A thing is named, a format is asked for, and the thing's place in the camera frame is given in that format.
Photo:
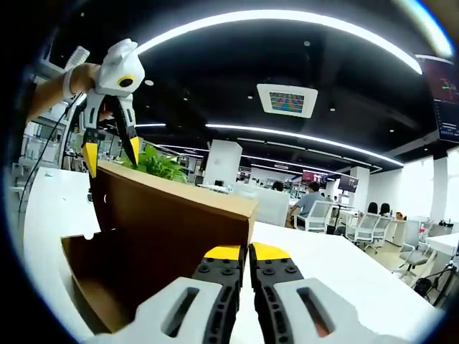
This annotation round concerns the grey partition panel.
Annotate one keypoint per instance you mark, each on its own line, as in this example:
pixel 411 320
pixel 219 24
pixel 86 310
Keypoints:
pixel 267 208

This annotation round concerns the white wristband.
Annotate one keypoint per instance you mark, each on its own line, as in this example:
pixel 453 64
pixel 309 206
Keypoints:
pixel 67 84

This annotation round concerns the white air conditioner unit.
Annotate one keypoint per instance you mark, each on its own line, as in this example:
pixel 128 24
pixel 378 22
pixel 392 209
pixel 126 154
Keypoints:
pixel 77 57

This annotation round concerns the ceiling light strip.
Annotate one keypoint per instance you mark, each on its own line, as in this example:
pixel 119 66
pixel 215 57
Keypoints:
pixel 272 23
pixel 301 138

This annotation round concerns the green potted plant white pot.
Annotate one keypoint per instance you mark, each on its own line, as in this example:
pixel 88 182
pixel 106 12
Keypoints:
pixel 161 163

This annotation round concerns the brown cardboard shoe box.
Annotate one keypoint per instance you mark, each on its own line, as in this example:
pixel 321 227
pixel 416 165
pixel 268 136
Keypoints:
pixel 161 229

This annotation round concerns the person's left hand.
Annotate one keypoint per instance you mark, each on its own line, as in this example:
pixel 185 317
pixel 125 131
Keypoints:
pixel 104 114

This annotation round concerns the ceiling air vent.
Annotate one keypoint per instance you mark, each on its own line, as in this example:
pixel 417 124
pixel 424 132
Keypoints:
pixel 287 100

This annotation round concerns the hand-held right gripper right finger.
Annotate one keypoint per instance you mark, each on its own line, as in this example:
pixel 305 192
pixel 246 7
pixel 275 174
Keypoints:
pixel 294 308

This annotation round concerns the row of white office chairs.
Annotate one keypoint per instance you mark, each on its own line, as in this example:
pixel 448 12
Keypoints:
pixel 373 229

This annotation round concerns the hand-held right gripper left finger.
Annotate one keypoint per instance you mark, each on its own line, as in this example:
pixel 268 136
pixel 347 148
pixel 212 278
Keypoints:
pixel 172 311

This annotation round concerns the hanging display screen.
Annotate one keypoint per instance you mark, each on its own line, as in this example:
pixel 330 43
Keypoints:
pixel 443 96

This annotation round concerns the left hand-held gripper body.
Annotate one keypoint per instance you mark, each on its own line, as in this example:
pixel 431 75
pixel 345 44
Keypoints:
pixel 120 70

